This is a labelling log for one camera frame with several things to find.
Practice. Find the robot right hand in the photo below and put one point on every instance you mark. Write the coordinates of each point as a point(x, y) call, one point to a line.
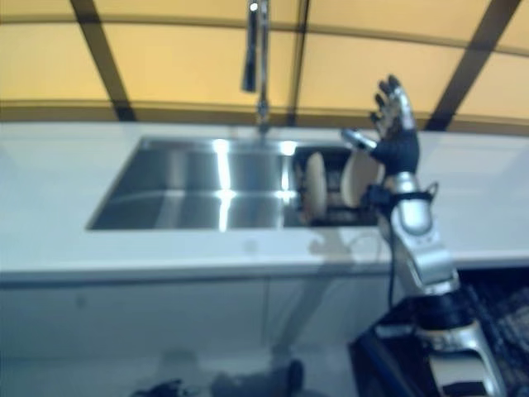
point(398, 149)

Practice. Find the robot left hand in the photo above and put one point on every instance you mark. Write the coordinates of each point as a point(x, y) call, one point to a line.
point(165, 388)

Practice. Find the beige round plate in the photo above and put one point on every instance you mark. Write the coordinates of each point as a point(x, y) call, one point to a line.
point(317, 182)
point(357, 178)

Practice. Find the black dish drying rack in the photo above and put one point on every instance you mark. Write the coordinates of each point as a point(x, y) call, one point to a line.
point(332, 173)

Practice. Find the chrome pull-down kitchen faucet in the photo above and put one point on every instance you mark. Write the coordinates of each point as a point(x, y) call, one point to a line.
point(263, 62)

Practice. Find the stainless steel sink basin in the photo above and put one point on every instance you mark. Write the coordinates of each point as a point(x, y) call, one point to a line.
point(186, 186)

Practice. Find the backlit yellow panelled window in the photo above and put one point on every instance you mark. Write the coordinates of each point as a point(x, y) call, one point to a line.
point(186, 62)

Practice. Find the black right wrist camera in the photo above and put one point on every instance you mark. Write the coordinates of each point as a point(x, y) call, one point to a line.
point(376, 194)

